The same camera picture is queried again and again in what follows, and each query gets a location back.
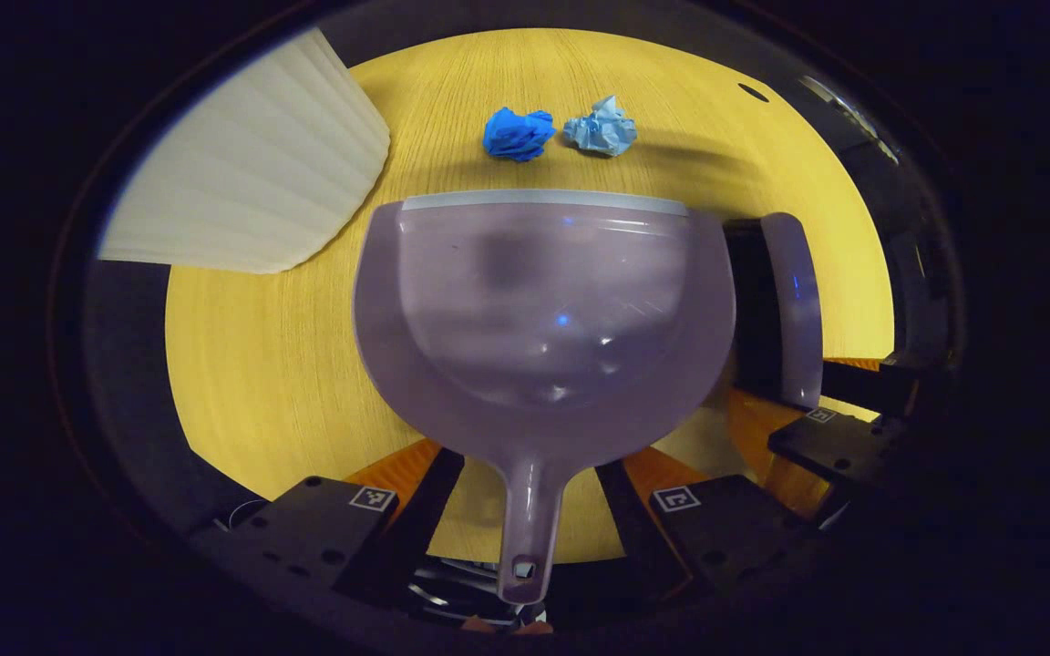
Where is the small lilac broom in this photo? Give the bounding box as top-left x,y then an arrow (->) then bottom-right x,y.
724,212 -> 825,411

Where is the wooden desktop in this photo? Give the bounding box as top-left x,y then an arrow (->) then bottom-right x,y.
165,27 -> 896,566

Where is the dark blue paper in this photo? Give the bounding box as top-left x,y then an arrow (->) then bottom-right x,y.
482,107 -> 558,163

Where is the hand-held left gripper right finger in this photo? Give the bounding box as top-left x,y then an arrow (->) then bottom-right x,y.
593,446 -> 832,599

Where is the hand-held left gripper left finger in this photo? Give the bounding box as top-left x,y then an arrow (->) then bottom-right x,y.
192,440 -> 468,602

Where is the light blue paper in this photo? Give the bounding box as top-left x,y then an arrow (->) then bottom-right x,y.
563,95 -> 639,159

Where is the white garbage bin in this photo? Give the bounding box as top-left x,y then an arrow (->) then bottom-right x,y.
98,27 -> 392,275

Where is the lilac plastic dustpan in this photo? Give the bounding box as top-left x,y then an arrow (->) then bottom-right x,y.
352,190 -> 738,605

